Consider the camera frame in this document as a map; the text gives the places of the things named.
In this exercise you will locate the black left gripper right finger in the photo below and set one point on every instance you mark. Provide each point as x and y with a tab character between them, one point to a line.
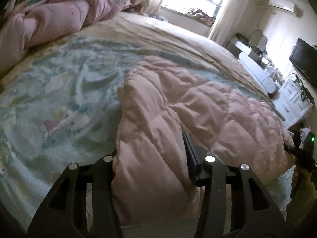
235	203

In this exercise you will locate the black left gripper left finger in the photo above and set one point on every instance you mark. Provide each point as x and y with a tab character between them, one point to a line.
62	213

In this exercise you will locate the pink quilted padded jacket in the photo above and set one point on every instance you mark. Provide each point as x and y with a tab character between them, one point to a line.
160	101

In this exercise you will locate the clothes pile on windowsill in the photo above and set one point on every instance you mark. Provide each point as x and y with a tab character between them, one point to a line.
200	16

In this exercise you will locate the black flat television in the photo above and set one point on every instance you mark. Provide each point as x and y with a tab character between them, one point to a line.
304	59

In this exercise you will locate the white long desk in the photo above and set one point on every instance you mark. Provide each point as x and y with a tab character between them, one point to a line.
251	62

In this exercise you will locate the teal cartoon print blanket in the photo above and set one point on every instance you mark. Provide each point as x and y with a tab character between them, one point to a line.
37	146

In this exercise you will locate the white air conditioner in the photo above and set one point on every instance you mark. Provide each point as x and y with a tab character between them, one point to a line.
283	4

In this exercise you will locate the cream curtain right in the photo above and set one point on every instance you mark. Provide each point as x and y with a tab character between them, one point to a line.
226	21

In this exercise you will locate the beige bed sheet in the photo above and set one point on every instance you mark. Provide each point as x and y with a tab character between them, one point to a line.
173	39

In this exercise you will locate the pink rolled duvet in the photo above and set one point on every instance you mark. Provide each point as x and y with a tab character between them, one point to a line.
47	21

